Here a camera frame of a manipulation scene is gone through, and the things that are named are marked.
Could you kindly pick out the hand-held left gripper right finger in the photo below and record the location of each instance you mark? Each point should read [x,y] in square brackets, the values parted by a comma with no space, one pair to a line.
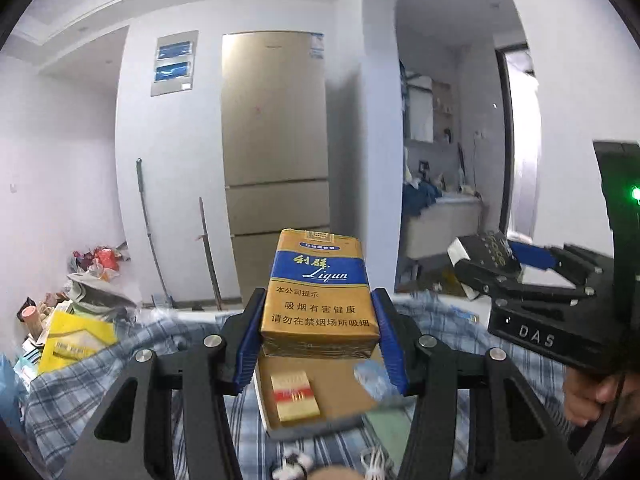
[391,345]

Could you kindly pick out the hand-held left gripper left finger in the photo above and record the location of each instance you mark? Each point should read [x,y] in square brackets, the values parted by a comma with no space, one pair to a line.
[247,342]

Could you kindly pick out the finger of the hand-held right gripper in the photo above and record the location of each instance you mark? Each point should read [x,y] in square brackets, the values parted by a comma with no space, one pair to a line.
[505,287]
[535,256]

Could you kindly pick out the black cigarette pack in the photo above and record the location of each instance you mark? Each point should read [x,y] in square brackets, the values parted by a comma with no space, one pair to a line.
[487,255]

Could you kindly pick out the gold and blue cigarette pack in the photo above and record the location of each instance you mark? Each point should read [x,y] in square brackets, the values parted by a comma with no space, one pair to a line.
[317,305]

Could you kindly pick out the shallow cardboard box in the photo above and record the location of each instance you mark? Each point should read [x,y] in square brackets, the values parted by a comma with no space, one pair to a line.
[320,400]

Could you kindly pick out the person's right hand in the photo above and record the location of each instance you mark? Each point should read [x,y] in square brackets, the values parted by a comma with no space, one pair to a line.
[592,402]

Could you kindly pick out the white small box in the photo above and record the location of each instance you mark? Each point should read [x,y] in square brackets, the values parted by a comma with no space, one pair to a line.
[479,299]

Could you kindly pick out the clear plastic packet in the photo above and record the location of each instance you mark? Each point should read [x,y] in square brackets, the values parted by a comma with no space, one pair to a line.
[374,379]

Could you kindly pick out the red and gold cigarette pack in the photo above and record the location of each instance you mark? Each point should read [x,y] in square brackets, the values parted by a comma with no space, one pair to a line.
[295,396]

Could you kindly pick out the blue plaid blanket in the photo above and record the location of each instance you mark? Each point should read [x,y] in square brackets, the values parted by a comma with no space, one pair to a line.
[165,330]

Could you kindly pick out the pale green flat packet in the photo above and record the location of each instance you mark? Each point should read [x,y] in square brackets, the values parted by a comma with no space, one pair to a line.
[392,432]

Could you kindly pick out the white washbasin cabinet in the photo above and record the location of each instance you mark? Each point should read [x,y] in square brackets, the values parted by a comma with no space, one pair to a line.
[442,225]

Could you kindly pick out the dark wooden stick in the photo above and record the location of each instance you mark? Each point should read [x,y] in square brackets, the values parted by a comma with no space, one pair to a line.
[209,255]

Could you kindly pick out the blue clothes pile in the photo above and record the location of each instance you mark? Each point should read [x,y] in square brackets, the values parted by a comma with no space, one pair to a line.
[422,195]

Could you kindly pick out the tan round object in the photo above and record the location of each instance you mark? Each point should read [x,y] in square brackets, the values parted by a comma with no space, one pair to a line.
[334,474]

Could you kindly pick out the grey plastic bag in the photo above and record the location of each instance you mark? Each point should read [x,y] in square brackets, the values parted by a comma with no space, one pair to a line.
[97,292]

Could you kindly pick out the red plastic bags pile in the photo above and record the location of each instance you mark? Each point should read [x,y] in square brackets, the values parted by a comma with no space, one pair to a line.
[100,260]

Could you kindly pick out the yellow plastic bag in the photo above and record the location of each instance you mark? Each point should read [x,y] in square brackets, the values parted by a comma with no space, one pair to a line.
[75,340]

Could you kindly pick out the beige refrigerator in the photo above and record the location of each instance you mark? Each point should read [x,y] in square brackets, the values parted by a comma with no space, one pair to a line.
[275,160]

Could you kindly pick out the bathroom mirror cabinet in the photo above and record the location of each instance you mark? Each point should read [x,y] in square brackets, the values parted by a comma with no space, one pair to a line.
[419,110]

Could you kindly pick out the pink cup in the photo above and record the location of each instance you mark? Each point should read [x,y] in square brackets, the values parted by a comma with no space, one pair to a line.
[29,316]

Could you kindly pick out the blue plastic bag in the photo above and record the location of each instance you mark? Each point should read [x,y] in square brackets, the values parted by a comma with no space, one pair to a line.
[11,395]

